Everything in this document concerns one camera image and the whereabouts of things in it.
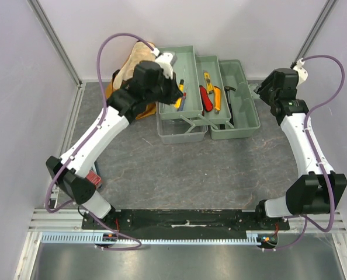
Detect yellow utility knife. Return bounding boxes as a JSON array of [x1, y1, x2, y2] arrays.
[[203, 71, 214, 95]]

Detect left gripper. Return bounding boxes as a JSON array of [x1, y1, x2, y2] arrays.
[[147, 72, 184, 107]]

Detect yellow handled screwdriver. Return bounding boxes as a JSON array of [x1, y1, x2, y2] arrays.
[[173, 78, 186, 110]]

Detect purple cable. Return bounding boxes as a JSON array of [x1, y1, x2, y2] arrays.
[[44, 33, 162, 251], [256, 54, 346, 252]]

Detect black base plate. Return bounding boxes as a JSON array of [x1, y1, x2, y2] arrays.
[[81, 208, 291, 233]]

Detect blue red box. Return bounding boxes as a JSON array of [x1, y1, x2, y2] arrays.
[[86, 161, 103, 189]]

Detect blue cable duct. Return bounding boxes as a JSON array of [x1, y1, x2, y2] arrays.
[[41, 232, 261, 245]]

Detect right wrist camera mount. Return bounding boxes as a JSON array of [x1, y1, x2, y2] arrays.
[[291, 58, 308, 86]]

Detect green toolbox with clear lid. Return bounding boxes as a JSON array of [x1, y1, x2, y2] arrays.
[[157, 45, 261, 144]]

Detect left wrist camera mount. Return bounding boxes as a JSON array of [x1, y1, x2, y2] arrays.
[[151, 48, 177, 79]]

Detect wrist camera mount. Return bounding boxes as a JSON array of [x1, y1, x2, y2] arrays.
[[291, 58, 308, 86], [151, 48, 177, 79]]

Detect black hammer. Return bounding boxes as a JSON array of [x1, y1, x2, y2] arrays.
[[224, 86, 236, 125]]

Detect orange tote bag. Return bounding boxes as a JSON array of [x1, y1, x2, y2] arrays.
[[105, 41, 156, 106]]

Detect blue handled screwdriver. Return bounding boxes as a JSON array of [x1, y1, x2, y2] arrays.
[[176, 65, 189, 113]]

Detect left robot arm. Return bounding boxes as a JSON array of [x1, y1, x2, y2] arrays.
[[46, 58, 183, 229]]

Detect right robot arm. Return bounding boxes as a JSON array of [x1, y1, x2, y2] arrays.
[[254, 68, 347, 230]]

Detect orange utility knife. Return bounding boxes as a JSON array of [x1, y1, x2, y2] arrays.
[[214, 86, 221, 114]]

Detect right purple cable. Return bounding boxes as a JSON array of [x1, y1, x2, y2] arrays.
[[256, 54, 346, 252]]

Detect red handled pliers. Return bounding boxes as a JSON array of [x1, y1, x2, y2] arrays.
[[199, 85, 214, 112]]

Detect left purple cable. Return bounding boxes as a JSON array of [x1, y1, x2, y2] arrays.
[[44, 33, 162, 251]]

